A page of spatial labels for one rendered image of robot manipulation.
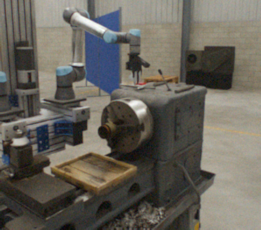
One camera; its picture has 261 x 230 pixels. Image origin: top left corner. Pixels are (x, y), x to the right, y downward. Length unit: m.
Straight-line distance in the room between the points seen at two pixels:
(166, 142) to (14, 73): 1.10
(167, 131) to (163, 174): 0.27
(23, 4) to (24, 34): 0.19
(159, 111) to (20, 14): 1.12
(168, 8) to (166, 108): 11.02
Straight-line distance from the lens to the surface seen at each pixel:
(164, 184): 1.84
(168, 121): 1.68
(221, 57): 10.16
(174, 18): 12.40
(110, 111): 1.66
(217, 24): 11.73
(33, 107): 2.07
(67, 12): 2.04
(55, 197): 1.20
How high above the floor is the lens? 1.56
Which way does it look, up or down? 11 degrees down
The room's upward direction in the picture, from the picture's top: straight up
